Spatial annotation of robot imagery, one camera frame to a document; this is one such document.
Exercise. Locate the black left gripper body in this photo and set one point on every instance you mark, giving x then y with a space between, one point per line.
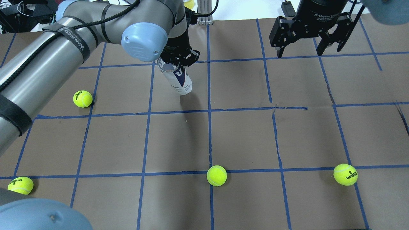
178 43

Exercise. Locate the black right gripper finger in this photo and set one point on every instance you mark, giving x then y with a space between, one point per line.
343 41
280 50

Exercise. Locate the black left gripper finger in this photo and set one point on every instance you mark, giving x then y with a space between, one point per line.
189 57
165 66

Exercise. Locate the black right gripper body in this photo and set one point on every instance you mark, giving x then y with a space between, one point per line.
314 12

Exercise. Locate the clear tennis ball can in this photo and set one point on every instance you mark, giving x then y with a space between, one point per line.
179 79

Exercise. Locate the tennis ball near table centre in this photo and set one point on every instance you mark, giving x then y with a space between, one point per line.
82 99

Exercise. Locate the tennis ball middle of row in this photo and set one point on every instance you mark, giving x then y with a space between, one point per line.
216 175

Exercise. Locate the tennis ball far end row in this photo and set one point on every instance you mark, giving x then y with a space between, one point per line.
345 174

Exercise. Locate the tennis ball near base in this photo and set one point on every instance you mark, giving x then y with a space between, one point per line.
22 185

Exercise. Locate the black power adapter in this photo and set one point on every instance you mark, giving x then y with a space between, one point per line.
288 9

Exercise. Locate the yellow tape roll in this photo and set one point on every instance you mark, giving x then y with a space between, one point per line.
189 4

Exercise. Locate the aluminium frame post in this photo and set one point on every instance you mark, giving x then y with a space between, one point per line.
205 7

